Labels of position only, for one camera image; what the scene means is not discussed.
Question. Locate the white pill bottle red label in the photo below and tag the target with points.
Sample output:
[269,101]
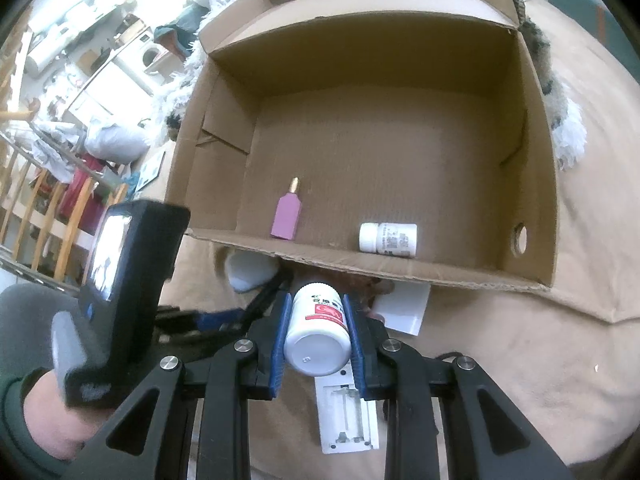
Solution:
[317,343]

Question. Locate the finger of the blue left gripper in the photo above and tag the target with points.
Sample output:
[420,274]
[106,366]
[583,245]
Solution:
[220,321]

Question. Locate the teal cushion with orange stripe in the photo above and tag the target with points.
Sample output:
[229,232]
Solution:
[601,24]

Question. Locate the grey plastic bag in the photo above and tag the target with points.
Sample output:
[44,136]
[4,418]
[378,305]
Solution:
[116,143]

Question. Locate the open cardboard box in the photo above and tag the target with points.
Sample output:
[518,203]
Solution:
[401,111]

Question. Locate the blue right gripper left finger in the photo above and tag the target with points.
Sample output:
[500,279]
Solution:
[271,345]

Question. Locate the white bathroom scale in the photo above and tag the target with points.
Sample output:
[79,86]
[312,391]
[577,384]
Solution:
[150,169]

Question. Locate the white remote control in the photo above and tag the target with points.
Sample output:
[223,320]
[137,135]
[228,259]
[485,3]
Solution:
[347,423]

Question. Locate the wooden chair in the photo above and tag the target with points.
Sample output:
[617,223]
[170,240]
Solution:
[53,197]

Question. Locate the furry black white throw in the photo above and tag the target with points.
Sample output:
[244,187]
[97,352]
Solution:
[568,132]

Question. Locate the white washing machine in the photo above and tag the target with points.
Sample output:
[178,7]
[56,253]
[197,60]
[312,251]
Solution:
[140,60]

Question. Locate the white pill bottle blue label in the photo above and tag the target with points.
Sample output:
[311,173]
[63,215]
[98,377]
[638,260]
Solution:
[389,239]

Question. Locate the pink perfume bottle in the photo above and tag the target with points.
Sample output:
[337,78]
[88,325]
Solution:
[285,218]

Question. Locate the grey trouser leg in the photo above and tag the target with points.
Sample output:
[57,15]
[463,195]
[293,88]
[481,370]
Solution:
[27,311]

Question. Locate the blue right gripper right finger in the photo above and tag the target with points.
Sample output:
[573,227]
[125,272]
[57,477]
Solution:
[362,347]

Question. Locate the person's left hand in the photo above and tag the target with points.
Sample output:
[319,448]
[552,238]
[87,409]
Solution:
[59,430]

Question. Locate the white earbuds case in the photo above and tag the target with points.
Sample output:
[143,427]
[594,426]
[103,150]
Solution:
[249,270]

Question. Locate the white power adapter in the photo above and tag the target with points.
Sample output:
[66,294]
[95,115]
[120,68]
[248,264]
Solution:
[402,309]

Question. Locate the teal orange pillow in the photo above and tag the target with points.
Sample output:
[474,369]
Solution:
[179,35]

